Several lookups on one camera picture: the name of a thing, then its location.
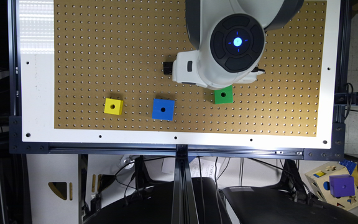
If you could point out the white cabinet panel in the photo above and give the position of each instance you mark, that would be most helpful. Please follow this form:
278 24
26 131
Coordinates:
54 184

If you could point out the yellow block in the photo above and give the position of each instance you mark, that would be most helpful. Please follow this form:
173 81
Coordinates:
113 106

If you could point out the brown pegboard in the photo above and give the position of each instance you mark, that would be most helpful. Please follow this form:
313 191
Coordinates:
116 49

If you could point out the dark aluminium table frame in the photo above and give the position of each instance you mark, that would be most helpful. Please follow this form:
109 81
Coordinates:
32 82

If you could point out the green block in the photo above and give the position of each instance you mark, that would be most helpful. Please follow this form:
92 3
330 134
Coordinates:
224 95

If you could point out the white paper sheet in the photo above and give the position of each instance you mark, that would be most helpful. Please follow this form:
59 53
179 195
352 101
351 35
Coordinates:
198 167

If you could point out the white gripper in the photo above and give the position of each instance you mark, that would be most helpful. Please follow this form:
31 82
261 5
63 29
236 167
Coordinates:
196 68

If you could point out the blue block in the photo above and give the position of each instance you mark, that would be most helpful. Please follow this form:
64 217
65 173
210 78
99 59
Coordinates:
163 109

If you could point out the purple block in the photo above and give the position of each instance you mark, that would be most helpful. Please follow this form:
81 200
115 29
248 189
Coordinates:
342 185

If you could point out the black chair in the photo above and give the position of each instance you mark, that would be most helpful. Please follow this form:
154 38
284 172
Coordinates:
262 205
156 207

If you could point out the black chair right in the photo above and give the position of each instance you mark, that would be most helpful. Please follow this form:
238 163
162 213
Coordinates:
262 205

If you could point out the black chair left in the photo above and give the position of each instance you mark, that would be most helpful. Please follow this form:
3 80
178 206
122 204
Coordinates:
156 207

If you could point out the wooden shape sorter box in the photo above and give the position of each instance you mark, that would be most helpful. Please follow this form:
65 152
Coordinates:
319 181

